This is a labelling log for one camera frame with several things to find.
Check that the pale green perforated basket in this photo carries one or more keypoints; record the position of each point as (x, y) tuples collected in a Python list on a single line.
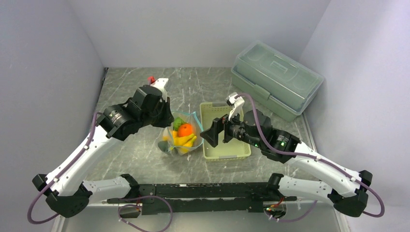
[(232, 150)]

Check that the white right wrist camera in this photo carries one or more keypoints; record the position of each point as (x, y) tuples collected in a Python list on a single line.
[(236, 102)]

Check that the dark green avocado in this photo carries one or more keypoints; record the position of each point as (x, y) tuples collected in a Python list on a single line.
[(165, 147)]

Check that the clear zip top bag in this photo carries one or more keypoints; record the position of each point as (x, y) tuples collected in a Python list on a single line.
[(193, 119)]

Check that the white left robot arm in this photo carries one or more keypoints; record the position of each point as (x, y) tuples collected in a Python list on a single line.
[(66, 189)]

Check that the orange fruit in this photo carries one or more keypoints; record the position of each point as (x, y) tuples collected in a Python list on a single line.
[(186, 130)]

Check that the yellow bell pepper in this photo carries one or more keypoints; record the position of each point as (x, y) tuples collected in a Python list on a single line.
[(169, 135)]

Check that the green lime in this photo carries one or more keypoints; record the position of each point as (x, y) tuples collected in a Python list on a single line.
[(177, 123)]

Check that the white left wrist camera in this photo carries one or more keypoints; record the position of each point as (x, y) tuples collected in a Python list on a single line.
[(163, 84)]

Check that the yellow banana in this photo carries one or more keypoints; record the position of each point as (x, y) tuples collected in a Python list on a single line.
[(183, 145)]

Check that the black mounting rail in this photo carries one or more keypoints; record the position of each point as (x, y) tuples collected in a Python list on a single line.
[(205, 197)]

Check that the green plastic storage box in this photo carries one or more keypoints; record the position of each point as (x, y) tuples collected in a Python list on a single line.
[(275, 80)]

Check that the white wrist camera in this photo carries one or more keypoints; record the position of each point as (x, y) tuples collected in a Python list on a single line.
[(236, 102), (163, 84)]

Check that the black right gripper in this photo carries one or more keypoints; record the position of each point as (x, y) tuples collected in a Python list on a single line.
[(211, 134)]

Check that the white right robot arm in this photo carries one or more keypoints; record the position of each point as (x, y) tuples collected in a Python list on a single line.
[(331, 186)]

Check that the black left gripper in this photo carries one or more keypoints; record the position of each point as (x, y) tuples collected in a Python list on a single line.
[(168, 118)]

